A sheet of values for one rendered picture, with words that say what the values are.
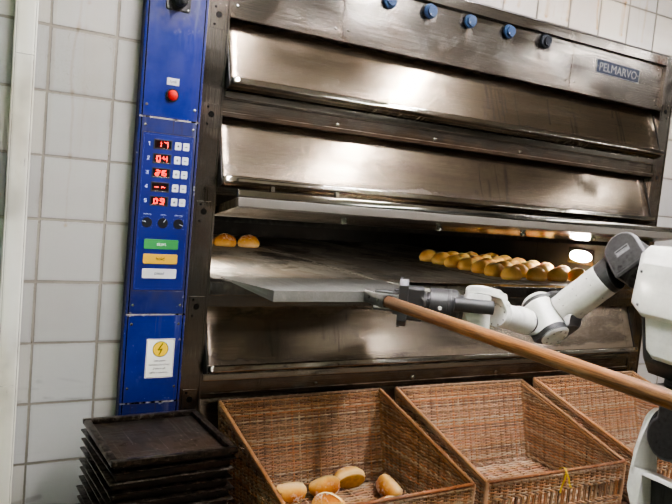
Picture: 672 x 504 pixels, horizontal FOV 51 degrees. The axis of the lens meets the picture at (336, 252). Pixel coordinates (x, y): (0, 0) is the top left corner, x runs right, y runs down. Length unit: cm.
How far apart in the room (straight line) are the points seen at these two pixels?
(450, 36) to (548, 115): 49
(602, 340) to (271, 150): 157
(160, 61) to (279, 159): 42
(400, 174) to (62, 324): 107
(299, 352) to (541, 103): 123
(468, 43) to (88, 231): 133
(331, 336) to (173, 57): 92
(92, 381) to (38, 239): 39
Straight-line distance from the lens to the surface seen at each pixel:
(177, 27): 190
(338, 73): 211
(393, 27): 225
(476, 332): 149
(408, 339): 231
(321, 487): 207
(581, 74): 278
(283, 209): 186
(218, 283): 197
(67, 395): 194
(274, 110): 201
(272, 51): 204
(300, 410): 212
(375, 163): 218
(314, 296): 177
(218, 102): 195
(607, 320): 300
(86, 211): 185
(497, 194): 246
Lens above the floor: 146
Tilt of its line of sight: 5 degrees down
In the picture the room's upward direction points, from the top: 5 degrees clockwise
